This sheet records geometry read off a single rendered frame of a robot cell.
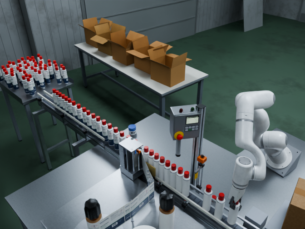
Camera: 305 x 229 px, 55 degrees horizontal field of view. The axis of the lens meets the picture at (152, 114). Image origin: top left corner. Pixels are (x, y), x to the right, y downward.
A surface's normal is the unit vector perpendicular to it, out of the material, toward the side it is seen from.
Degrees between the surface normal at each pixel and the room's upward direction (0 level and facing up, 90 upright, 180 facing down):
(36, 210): 0
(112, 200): 0
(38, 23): 90
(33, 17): 90
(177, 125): 90
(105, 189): 0
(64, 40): 90
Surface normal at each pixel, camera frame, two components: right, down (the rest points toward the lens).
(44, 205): -0.01, -0.84
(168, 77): -0.72, 0.39
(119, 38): 0.68, 0.34
